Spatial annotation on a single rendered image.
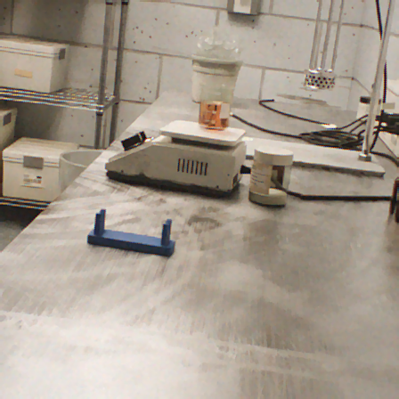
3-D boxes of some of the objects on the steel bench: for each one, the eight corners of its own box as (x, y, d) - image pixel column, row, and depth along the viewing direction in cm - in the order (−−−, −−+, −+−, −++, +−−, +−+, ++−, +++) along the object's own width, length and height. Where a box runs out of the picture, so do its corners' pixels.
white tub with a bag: (241, 103, 234) (252, 27, 229) (231, 109, 221) (241, 28, 216) (193, 96, 238) (202, 20, 232) (180, 101, 224) (189, 20, 219)
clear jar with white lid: (269, 195, 130) (276, 145, 128) (294, 206, 126) (302, 154, 124) (239, 197, 127) (246, 146, 125) (264, 207, 122) (272, 155, 120)
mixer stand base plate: (226, 156, 157) (227, 150, 157) (231, 139, 176) (231, 134, 176) (386, 177, 156) (386, 172, 155) (371, 157, 175) (372, 152, 175)
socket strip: (396, 158, 177) (400, 138, 176) (372, 129, 215) (375, 112, 214) (422, 162, 176) (427, 142, 175) (394, 132, 215) (396, 115, 214)
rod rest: (85, 242, 97) (88, 213, 96) (93, 234, 100) (96, 206, 99) (169, 256, 95) (173, 226, 94) (175, 248, 99) (178, 219, 98)
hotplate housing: (102, 178, 128) (107, 127, 126) (126, 163, 141) (132, 117, 139) (243, 201, 124) (250, 150, 122) (256, 183, 137) (262, 136, 135)
